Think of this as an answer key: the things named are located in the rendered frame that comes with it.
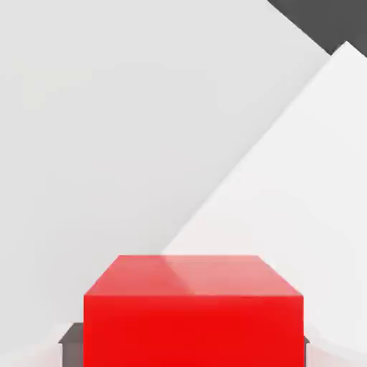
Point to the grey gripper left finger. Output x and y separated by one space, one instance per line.
71 348

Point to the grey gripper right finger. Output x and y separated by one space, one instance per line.
306 354

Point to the small red cube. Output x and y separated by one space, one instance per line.
193 329

